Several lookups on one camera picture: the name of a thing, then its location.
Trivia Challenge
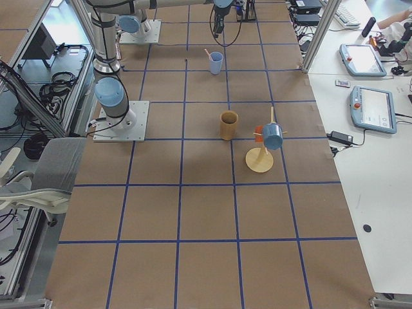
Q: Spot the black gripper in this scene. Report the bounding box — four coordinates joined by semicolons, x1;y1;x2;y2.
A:
212;5;243;34

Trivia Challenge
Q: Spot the light blue cup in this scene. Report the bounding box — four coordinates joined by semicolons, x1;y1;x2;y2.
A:
209;51;223;75

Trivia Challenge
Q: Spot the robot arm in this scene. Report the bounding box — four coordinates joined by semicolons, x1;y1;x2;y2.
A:
118;15;152;37
86;1;242;130

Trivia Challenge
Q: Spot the bamboo cup holder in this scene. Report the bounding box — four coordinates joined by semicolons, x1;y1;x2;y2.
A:
220;110;239;140

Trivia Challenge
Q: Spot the black mug rack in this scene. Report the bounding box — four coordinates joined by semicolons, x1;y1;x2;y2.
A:
242;0;257;22

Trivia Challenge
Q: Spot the orange mug on tree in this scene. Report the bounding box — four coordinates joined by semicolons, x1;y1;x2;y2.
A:
254;126;263;143

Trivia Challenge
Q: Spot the blue mug on tree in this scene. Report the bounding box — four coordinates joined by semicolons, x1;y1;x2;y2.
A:
262;123;283;150

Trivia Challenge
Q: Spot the wooden mug tree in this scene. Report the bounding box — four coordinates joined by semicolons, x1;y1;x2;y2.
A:
245;106;286;173

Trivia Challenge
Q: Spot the teach pendant far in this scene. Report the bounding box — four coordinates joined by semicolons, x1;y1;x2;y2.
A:
339;44;387;77

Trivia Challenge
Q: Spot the teach pendant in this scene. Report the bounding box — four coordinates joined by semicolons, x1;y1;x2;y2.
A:
339;44;387;77
349;86;397;134

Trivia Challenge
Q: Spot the black power adapter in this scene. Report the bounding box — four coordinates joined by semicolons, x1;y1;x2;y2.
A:
326;131;353;145

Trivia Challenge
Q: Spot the teach pendant near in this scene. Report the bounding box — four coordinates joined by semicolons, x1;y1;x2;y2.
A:
349;86;397;134

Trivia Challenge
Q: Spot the grey office chair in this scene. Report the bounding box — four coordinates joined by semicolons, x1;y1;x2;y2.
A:
1;137;86;227

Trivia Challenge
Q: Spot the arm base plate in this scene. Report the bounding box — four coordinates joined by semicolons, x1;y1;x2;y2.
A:
93;100;149;142
118;15;162;45

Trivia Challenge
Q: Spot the aluminium frame post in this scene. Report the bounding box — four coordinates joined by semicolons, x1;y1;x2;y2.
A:
301;0;341;73

